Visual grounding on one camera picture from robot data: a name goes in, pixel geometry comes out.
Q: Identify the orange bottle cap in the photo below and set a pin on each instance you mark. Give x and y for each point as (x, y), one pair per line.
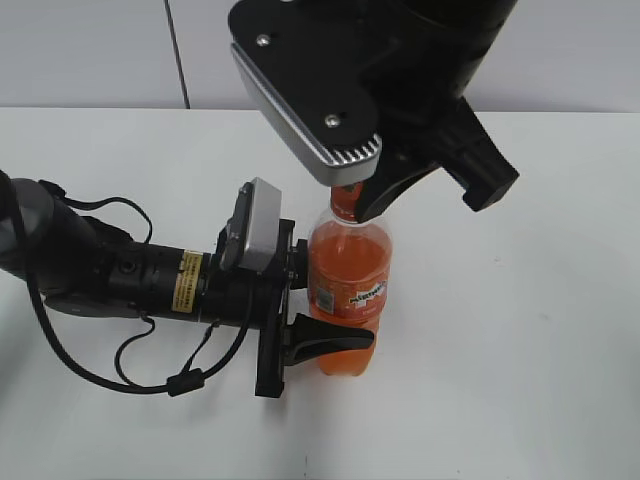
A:
(343, 201)

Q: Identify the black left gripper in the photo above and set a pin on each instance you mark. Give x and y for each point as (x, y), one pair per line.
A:
(249, 300)

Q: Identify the orange soda bottle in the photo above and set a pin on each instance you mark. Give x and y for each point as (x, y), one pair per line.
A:
(349, 270)

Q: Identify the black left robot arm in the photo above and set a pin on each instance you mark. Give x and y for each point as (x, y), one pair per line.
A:
(76, 264)

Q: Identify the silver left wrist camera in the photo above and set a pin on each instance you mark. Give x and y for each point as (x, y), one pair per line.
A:
(253, 229)

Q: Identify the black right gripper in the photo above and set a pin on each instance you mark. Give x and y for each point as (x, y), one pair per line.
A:
(426, 123)

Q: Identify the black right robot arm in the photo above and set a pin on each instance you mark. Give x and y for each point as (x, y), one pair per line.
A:
(397, 20)

